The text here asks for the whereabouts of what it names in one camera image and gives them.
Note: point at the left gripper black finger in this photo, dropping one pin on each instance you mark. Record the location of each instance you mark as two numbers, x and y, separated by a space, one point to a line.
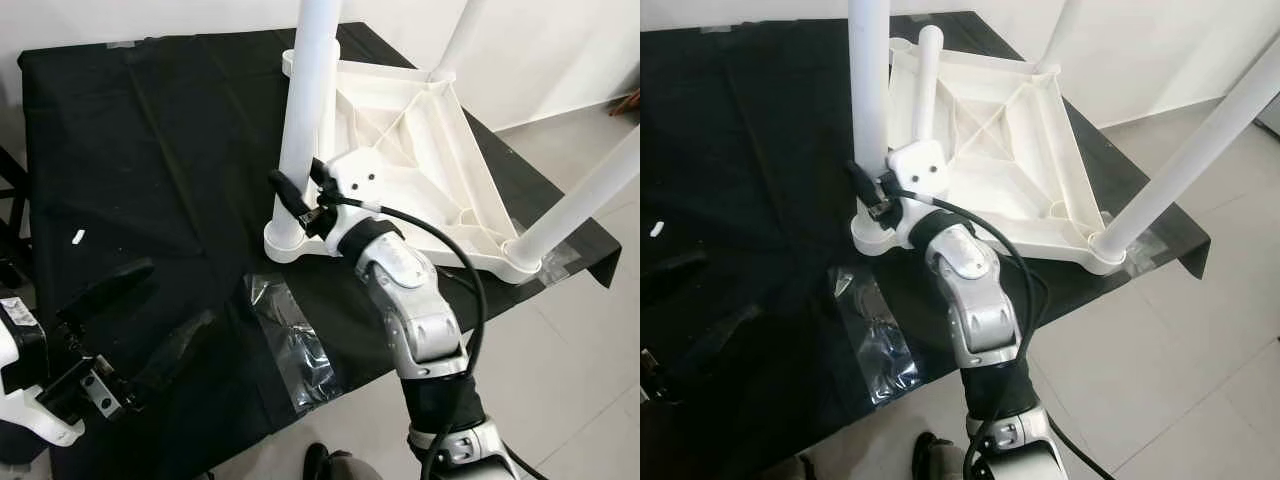
675 268
175 350
735 335
105 290

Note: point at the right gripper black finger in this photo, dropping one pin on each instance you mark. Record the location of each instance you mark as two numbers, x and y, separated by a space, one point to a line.
320 170
862 185
288 195

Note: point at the white plastic table leg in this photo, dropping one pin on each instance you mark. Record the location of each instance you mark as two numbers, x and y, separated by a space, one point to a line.
460 40
310 100
580 205
930 80
337 100
1060 35
870 100
1190 160

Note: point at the white plastic children table top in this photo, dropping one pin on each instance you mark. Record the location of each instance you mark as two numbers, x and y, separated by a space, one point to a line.
420 150
1000 150

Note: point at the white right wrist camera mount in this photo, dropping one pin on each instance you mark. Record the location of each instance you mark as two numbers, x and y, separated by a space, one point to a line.
920 170
358 178

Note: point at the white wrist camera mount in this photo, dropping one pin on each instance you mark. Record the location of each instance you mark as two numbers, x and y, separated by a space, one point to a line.
358 178
45 428
920 170

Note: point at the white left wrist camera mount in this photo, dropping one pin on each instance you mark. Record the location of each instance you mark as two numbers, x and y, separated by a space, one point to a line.
45 428

